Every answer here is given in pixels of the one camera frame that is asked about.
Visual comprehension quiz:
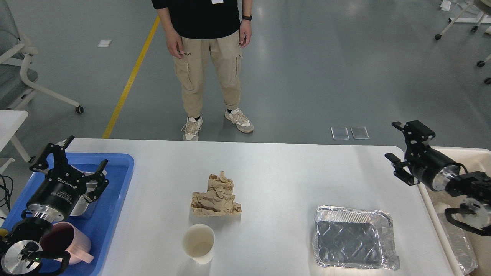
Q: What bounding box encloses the clear floor plate left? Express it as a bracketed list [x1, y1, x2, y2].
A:
[330, 127, 350, 140]

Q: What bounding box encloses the clear floor plate right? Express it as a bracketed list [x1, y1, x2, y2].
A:
[350, 126, 370, 140]

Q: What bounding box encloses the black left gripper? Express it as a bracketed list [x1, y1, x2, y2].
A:
[26, 136, 109, 222]

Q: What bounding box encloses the crumpled brown paper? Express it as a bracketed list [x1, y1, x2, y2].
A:
[191, 171, 242, 218]

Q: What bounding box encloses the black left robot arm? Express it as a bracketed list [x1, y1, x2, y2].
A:
[1, 136, 109, 276]

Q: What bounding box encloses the white side table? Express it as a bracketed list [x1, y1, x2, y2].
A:
[0, 110, 34, 164]

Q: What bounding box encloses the white paper scrap on floor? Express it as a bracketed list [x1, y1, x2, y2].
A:
[97, 39, 112, 48]

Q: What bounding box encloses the pink ribbed mug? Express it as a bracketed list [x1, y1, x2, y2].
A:
[40, 222, 94, 265]

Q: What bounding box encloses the aluminium foil tray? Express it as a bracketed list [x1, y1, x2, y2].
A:
[312, 205, 400, 271]

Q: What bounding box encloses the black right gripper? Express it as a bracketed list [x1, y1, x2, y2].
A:
[384, 120, 461, 191]

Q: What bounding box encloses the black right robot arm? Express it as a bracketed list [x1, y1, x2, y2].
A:
[385, 120, 491, 236]

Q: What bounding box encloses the blue plastic tray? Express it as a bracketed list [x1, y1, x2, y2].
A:
[0, 153, 135, 276]

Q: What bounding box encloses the teal mug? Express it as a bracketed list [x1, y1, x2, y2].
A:
[0, 228, 9, 239]

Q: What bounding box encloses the stainless steel rectangular container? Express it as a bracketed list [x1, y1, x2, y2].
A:
[68, 165, 102, 220]

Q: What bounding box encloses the white paper cup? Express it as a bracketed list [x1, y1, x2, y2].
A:
[182, 224, 215, 265]

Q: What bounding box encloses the clear floor plate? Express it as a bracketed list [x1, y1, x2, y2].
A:
[330, 127, 350, 140]
[350, 126, 370, 140]

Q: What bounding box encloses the white wheeled furniture frame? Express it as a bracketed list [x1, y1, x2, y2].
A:
[423, 0, 490, 92]

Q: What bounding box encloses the person in black shirt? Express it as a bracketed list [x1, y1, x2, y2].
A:
[152, 0, 253, 141]

